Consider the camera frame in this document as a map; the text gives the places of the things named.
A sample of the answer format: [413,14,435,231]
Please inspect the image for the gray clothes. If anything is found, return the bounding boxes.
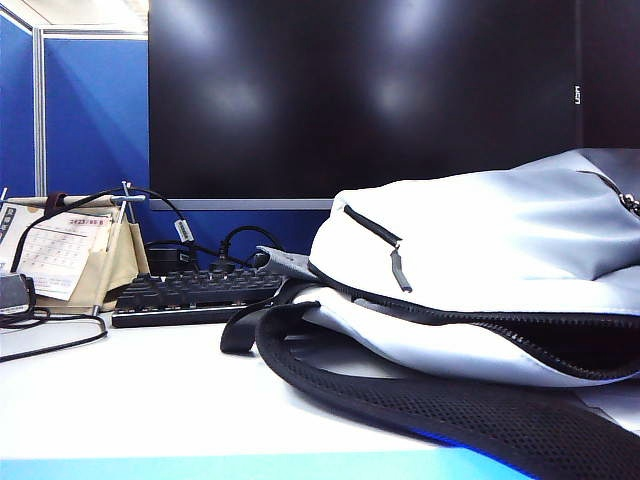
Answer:
[255,244,321,281]

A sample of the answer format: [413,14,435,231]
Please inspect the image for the light gray backpack black straps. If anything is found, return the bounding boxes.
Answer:
[220,147,640,480]

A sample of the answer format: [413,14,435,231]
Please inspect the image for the low blue desk divider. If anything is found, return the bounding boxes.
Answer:
[148,208,334,274]

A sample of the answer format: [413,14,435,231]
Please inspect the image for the large black monitor silver bezel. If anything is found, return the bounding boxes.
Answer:
[148,0,584,211]

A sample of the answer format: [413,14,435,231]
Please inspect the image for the black mechanical keyboard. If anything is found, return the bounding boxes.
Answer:
[110,268,289,330]

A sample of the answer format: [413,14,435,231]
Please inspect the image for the black power adapter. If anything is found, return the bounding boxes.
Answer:
[144,241,196,275]

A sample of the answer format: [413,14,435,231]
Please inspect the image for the desk calendar beige stand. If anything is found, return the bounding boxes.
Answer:
[0,179,151,317]

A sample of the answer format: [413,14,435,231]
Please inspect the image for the wide blue partition panel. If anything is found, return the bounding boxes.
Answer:
[43,34,151,201]

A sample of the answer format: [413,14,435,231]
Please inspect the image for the white desk calendar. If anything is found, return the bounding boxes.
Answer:
[14,213,114,302]

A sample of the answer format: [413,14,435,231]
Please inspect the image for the small gray device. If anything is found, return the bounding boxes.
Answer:
[0,272,36,317]

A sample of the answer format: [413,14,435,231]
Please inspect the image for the white card with characters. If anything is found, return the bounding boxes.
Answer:
[0,201,20,264]

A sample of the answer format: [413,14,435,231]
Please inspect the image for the narrow blue partition panel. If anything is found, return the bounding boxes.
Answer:
[0,12,37,199]

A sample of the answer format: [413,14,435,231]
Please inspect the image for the black monitor with white logo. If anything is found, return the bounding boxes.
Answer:
[579,0,640,151]

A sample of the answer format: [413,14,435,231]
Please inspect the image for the looped black cable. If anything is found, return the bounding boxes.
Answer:
[217,225,287,274]

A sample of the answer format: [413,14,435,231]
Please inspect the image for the black cable with label tag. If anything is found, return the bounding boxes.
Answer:
[19,185,221,274]

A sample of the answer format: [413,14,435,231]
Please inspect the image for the thin black cable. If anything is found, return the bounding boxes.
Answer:
[0,307,110,364]

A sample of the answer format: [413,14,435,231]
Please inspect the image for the dark red strap loop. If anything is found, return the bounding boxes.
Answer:
[43,192,66,219]

